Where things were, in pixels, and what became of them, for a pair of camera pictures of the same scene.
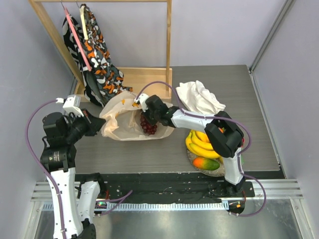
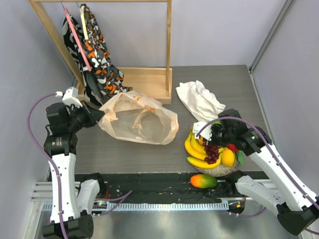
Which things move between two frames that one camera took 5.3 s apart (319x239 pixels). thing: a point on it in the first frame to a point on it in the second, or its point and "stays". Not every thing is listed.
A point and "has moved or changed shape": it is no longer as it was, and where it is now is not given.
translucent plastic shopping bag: (121, 119) has moved or changed shape
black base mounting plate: (166, 187) stays
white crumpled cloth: (194, 97) stays
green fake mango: (205, 164) to (203, 181)
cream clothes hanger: (81, 9) stays
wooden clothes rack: (143, 80) stays
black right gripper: (147, 117) to (216, 134)
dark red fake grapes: (148, 128) to (212, 153)
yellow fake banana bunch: (198, 142) has moved or changed shape
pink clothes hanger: (78, 40) stays
